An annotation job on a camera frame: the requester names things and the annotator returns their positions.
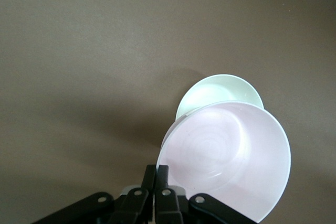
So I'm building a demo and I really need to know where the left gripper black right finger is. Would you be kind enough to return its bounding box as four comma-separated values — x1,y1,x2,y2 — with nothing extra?
154,165,257,224

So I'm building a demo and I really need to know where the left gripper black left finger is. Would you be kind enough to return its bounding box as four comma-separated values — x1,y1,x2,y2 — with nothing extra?
31,165,158,224

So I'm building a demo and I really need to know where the pink bowl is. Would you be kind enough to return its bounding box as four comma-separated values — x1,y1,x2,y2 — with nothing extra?
156,101,291,222

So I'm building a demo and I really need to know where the white bowl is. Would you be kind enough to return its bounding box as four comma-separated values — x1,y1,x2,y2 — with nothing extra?
175,73,265,122

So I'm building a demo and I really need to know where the brown table cover sheet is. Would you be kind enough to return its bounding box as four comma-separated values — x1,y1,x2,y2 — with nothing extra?
0,0,336,224

